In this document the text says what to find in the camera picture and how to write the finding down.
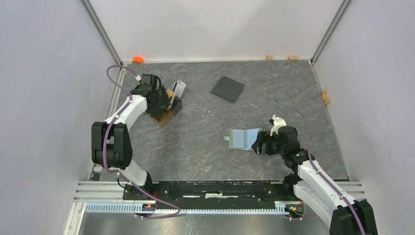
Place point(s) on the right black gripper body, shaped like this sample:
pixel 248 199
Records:
pixel 272 143

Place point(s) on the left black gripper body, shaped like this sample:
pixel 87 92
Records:
pixel 161 102

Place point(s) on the green card holder wallet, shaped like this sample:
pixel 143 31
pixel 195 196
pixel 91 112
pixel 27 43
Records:
pixel 242 139

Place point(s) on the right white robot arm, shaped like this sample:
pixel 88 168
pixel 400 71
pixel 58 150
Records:
pixel 342 213

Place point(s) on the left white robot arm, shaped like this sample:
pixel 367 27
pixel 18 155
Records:
pixel 111 143

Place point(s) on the gold credit card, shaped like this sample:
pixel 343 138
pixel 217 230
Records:
pixel 171 95

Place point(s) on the orange round cap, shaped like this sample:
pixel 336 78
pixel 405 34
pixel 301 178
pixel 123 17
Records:
pixel 137 60

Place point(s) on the dark grey lego baseplate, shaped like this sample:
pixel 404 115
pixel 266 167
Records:
pixel 227 89

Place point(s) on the curved wooden block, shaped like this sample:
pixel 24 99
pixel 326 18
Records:
pixel 325 98

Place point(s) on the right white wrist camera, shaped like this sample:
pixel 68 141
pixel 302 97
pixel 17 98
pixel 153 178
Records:
pixel 276 123

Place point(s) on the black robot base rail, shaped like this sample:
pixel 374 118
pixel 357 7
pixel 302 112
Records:
pixel 213 195

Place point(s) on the left aluminium frame post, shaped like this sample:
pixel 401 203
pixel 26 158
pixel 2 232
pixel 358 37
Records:
pixel 101 31

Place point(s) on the aluminium frame post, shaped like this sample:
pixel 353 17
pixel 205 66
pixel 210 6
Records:
pixel 330 30
pixel 101 31

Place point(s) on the right aluminium frame post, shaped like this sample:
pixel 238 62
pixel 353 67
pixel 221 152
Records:
pixel 330 30

